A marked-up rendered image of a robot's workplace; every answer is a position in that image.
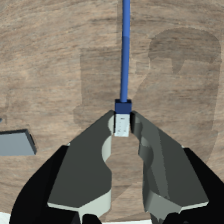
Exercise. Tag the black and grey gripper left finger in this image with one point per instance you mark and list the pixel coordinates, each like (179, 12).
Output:
(74, 181)

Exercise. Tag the blue cable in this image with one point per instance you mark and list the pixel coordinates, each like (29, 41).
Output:
(125, 50)

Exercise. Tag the white network cable plug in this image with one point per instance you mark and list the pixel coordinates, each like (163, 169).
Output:
(122, 110)

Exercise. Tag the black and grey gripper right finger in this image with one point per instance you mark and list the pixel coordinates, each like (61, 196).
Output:
(176, 179)

